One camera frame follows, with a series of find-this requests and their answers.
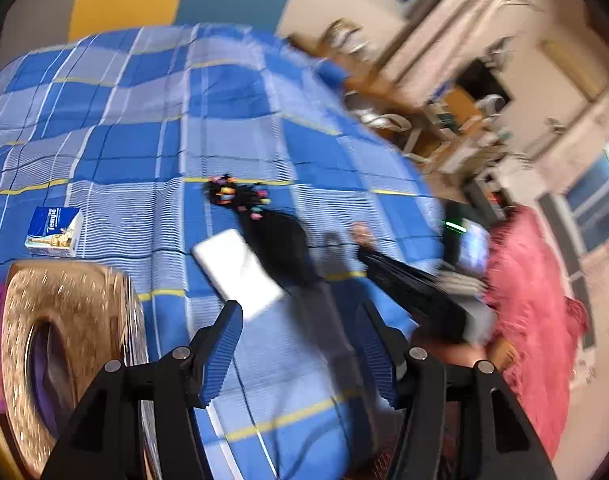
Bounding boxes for black hair ties colourful beads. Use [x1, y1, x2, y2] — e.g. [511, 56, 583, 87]
[203, 174, 272, 222]

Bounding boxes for cluttered wooden desk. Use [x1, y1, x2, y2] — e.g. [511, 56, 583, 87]
[289, 20, 517, 178]

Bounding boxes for blue plaid bed sheet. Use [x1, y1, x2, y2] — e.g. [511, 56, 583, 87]
[0, 25, 447, 480]

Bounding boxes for black cloth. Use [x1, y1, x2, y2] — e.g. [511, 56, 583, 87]
[239, 210, 321, 291]

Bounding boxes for gold box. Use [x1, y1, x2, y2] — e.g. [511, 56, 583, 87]
[0, 260, 162, 480]

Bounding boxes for black monitor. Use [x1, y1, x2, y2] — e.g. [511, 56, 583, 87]
[454, 57, 513, 106]

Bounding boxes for white rectangular device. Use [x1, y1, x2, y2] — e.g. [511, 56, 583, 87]
[191, 228, 285, 321]

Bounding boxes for grey yellow blue headboard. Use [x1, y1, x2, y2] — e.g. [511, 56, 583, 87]
[0, 0, 298, 56]

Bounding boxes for window with plain frame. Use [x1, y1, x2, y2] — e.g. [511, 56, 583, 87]
[559, 134, 609, 281]

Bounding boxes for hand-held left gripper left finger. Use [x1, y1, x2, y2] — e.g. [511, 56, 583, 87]
[42, 300, 244, 480]

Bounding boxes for blue white tissue packet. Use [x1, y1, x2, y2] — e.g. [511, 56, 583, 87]
[24, 206, 84, 258]

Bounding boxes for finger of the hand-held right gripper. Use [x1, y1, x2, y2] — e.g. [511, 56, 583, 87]
[357, 247, 471, 346]

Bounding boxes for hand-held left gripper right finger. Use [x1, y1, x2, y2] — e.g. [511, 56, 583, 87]
[359, 300, 557, 480]

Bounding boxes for pink patterned cloth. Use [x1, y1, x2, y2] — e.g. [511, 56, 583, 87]
[484, 205, 590, 411]

